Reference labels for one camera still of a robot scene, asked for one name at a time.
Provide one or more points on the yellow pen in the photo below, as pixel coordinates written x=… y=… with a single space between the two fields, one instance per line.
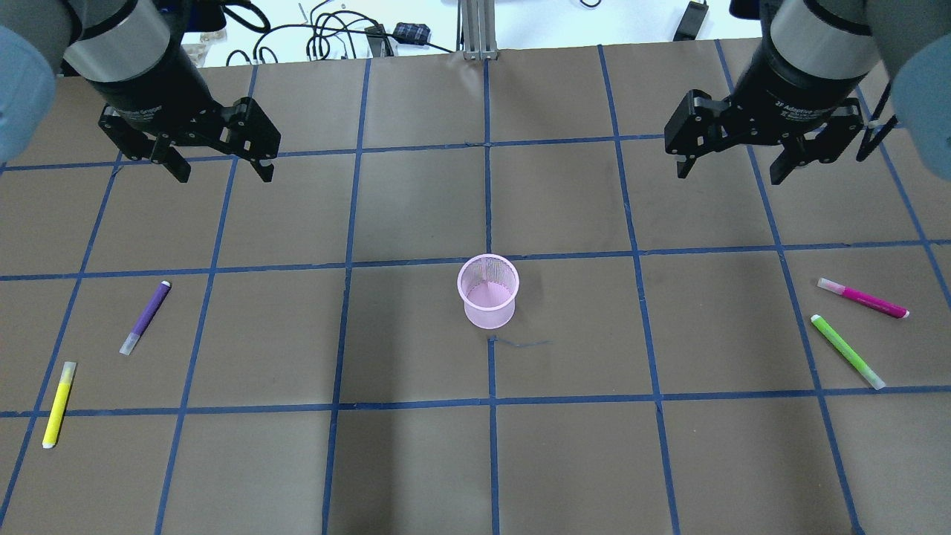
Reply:
x=59 y=405

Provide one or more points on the green pen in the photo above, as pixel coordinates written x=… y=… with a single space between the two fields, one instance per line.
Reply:
x=847 y=352

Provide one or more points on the aluminium frame post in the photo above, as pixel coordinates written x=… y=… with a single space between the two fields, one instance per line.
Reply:
x=477 y=30

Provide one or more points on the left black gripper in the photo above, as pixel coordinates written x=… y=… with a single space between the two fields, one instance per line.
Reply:
x=157 y=84

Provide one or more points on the purple pen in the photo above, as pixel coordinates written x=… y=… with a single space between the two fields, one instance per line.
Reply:
x=145 y=318

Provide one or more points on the black power adapter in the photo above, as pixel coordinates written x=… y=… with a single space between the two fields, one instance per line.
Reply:
x=691 y=21

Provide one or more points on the pink pen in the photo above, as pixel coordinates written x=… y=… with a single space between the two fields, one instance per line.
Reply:
x=866 y=300

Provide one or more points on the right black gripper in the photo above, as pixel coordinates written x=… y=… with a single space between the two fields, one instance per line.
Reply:
x=801 y=85

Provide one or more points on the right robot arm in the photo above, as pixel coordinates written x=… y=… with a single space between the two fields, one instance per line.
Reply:
x=824 y=73

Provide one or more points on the pink mesh cup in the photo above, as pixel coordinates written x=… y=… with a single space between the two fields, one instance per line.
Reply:
x=488 y=285

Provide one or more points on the small blue device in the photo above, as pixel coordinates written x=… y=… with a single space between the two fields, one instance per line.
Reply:
x=412 y=33

